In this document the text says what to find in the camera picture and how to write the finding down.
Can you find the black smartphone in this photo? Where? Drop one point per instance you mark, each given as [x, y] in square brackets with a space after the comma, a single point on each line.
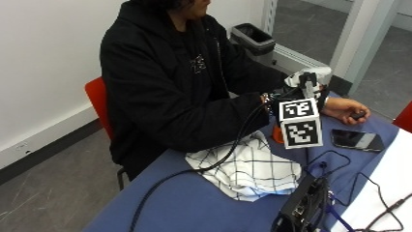
[356, 140]

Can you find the white marker cube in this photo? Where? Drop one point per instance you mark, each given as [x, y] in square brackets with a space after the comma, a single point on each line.
[300, 127]

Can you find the orange object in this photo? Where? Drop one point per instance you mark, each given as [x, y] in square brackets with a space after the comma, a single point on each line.
[277, 133]

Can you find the black trash bin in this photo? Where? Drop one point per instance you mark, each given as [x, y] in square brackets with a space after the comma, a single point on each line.
[253, 40]

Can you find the small black object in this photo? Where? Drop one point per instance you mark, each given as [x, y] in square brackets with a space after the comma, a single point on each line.
[357, 115]

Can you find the black device box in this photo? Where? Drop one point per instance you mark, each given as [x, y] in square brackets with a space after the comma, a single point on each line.
[300, 203]

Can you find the red chair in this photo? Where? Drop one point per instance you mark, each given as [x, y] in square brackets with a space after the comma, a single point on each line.
[97, 100]
[404, 119]

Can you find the the person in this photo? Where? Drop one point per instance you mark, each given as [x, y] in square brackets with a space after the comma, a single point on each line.
[158, 83]

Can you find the white checked cloth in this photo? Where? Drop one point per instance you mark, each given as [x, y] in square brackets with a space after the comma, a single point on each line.
[253, 167]

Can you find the white board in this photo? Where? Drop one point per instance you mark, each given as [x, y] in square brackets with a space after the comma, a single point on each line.
[385, 180]

